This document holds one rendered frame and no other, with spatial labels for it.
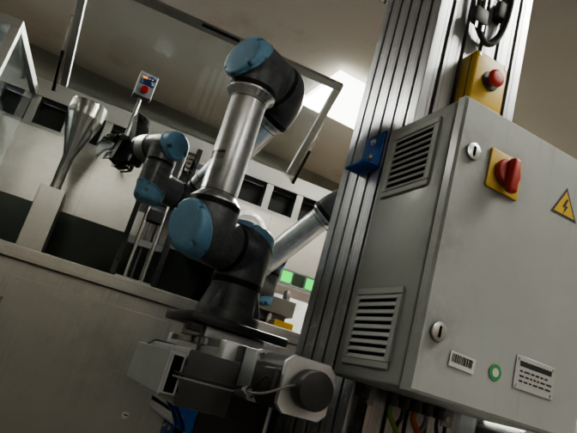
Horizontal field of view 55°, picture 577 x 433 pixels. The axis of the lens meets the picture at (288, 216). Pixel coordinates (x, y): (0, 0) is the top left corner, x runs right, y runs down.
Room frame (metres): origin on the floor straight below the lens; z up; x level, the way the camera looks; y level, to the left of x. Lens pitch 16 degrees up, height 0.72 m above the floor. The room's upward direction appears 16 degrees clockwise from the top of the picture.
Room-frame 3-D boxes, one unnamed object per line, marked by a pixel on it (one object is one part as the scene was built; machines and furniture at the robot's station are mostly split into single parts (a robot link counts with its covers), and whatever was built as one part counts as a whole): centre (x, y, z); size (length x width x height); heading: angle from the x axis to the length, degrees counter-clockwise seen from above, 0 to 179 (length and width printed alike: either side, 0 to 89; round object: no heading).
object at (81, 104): (2.04, 0.86, 1.50); 0.14 x 0.14 x 0.06
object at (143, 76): (2.00, 0.68, 1.66); 0.07 x 0.07 x 0.10; 22
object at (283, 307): (2.32, 0.01, 1.00); 0.40 x 0.16 x 0.06; 15
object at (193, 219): (1.19, 0.16, 1.19); 0.15 x 0.12 x 0.55; 138
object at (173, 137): (1.37, 0.36, 1.21); 0.11 x 0.08 x 0.09; 48
